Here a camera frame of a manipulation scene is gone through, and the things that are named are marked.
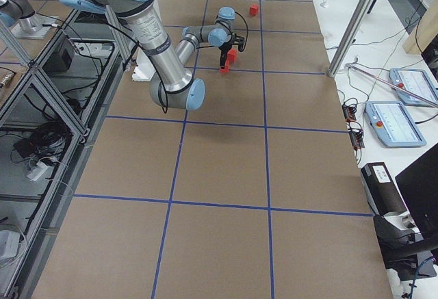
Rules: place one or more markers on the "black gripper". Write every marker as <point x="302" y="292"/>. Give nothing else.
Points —
<point x="224" y="51"/>

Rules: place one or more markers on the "red wooden cube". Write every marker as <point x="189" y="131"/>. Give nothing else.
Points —
<point x="231" y="56"/>
<point x="253" y="10"/>

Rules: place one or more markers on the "red wooden cube carried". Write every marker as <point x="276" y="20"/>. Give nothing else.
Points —
<point x="225" y="68"/>

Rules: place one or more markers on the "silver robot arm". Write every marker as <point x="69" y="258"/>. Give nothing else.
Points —
<point x="173" y="85"/>

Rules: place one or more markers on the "small circuit board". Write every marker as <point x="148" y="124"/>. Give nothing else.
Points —
<point x="349" y="112"/>

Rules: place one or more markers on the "black power adapter box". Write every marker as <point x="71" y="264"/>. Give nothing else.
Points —
<point x="61" y="58"/>

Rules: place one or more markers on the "near teach pendant tablet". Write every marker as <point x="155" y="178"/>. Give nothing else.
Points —
<point x="393" y="125"/>

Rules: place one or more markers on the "teach pendant tablet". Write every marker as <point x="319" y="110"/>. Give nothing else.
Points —
<point x="415" y="81"/>
<point x="393" y="125"/>

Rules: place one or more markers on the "far teach pendant tablet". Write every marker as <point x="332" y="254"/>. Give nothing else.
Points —
<point x="415" y="81"/>

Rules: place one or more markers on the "black cardboard box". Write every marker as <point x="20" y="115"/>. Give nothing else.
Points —
<point x="382" y="194"/>

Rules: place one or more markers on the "black computer monitor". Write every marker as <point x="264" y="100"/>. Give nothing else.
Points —
<point x="418" y="186"/>

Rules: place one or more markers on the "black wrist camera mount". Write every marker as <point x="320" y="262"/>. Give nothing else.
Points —
<point x="239" y="42"/>

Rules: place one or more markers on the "metal rod with handle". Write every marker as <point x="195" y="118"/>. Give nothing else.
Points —
<point x="387" y="81"/>

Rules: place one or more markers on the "aluminium frame post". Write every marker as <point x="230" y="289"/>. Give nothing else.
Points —
<point x="349" y="35"/>

